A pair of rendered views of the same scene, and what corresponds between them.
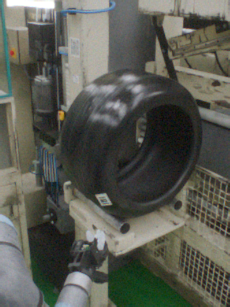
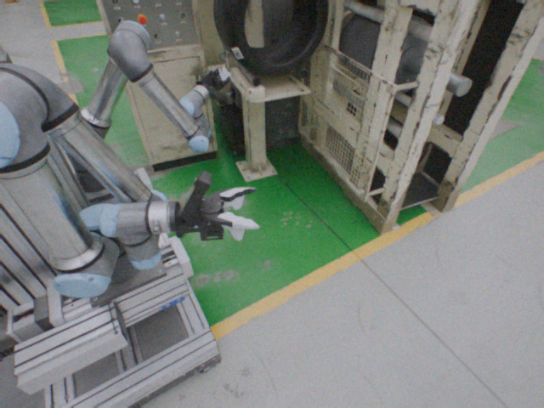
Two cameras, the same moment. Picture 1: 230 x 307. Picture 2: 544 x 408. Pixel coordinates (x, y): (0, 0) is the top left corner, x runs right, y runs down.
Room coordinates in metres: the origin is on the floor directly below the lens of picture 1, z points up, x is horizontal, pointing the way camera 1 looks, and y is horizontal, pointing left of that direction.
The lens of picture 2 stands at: (-0.44, -0.53, 1.57)
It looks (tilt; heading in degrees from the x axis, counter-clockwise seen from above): 42 degrees down; 14
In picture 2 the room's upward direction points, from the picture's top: straight up
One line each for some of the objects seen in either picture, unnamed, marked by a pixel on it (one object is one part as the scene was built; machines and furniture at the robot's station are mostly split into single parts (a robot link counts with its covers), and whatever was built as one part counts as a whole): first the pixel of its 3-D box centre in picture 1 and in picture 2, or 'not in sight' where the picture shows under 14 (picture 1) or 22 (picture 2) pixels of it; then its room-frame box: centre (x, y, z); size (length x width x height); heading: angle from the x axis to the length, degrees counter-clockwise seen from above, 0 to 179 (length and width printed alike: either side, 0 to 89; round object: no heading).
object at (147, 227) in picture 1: (125, 217); (269, 84); (1.38, -0.06, 0.80); 0.37 x 0.36 x 0.02; 126
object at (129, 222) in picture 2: not in sight; (129, 220); (-0.01, -0.08, 1.04); 0.11 x 0.08 x 0.09; 109
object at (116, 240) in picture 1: (99, 220); (246, 82); (1.30, 0.05, 0.83); 0.36 x 0.09 x 0.06; 36
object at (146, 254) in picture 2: not in sight; (143, 241); (0.00, -0.08, 0.94); 0.11 x 0.08 x 0.11; 19
